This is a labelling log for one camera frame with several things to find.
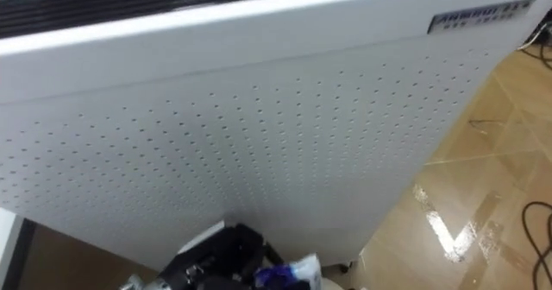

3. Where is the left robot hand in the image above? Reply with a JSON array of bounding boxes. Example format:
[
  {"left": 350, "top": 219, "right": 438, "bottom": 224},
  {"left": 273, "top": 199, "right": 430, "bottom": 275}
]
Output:
[{"left": 158, "top": 220, "right": 277, "bottom": 290}]

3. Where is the blue and white plastic packet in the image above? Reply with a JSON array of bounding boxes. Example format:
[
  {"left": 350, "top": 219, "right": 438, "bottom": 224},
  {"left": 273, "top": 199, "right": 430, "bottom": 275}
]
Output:
[{"left": 253, "top": 252, "right": 323, "bottom": 290}]

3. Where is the white perforated metal cabinet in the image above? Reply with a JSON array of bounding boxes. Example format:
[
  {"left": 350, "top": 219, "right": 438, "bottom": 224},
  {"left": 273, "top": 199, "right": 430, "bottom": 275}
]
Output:
[{"left": 0, "top": 0, "right": 552, "bottom": 274}]

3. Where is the black floor cable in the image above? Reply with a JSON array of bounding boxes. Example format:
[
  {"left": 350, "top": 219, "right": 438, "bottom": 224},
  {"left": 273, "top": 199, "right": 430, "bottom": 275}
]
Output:
[{"left": 520, "top": 200, "right": 552, "bottom": 290}]

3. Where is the thin black cable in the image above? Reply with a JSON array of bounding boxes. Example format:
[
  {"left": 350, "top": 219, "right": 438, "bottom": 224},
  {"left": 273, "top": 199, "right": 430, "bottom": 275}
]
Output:
[{"left": 520, "top": 39, "right": 552, "bottom": 72}]

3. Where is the white cable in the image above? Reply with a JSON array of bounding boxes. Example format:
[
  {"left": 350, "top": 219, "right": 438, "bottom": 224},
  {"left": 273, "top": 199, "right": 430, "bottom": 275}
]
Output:
[{"left": 516, "top": 22, "right": 549, "bottom": 52}]

